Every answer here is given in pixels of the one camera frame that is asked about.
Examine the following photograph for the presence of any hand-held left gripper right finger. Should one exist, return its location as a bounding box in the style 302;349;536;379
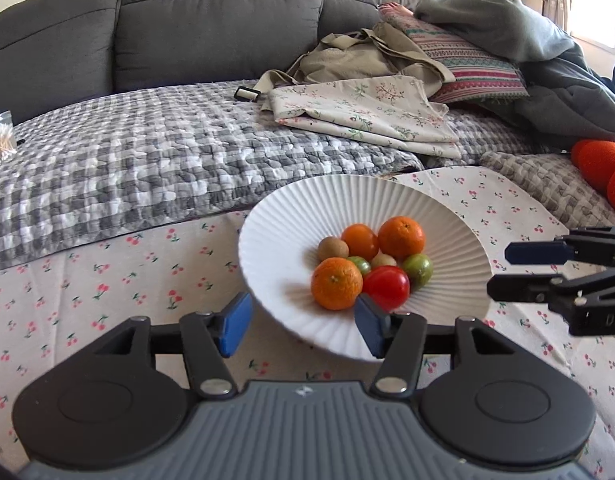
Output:
354;294;518;398

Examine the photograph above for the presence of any small dimpled mandarin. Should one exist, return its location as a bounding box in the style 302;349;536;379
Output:
311;257;364;311

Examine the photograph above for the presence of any red tomato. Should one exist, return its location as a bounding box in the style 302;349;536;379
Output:
362;266;411;313

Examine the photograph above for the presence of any dark grey sofa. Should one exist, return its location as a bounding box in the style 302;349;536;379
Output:
0;0;423;123

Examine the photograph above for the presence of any smooth orange tomato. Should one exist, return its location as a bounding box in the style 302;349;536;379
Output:
341;224;380;262

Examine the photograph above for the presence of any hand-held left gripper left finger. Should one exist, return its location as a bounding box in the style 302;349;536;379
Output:
90;291;254;398

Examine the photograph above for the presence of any white ribbed plate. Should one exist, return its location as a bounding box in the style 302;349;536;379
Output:
238;175;492;362

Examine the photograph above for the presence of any grey woven blanket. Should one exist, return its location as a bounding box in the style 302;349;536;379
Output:
480;150;615;233

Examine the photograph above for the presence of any striped patterned pillow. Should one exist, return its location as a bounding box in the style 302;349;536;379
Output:
377;10;531;106

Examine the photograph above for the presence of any dark grey blanket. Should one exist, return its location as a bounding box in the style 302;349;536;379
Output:
492;40;615;151

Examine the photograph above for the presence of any cherry print tablecloth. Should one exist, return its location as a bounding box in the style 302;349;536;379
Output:
0;165;615;480

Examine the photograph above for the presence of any folded floral cloth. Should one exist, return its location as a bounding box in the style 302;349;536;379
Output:
260;76;462;159

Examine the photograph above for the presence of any grey checked quilt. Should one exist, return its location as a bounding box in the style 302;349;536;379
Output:
0;80;553;271

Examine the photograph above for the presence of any large orange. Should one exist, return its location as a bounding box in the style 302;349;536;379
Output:
377;215;427;260

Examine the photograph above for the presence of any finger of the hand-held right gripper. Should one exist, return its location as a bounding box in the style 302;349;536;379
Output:
507;226;615;265
487;272;553;306

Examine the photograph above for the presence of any beige canvas bag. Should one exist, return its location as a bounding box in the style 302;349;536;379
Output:
257;22;455;101

